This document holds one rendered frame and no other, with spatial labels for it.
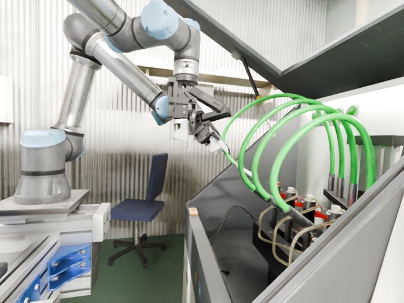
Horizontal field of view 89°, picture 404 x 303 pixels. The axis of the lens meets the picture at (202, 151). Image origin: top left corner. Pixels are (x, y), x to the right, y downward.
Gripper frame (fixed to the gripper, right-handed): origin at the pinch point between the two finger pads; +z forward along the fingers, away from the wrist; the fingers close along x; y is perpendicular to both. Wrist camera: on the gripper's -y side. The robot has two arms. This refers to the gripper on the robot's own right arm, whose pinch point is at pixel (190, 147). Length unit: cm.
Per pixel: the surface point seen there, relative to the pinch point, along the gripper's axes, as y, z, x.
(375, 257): -25.6, 14.5, 35.3
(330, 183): -47.7, 10.6, 0.9
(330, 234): -19.3, 11.7, 33.3
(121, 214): 49, 72, -139
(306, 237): -27.6, 20.6, 16.9
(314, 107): -27.3, -11.0, 16.9
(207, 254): -4.6, 28.1, 9.3
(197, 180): -32, 52, -205
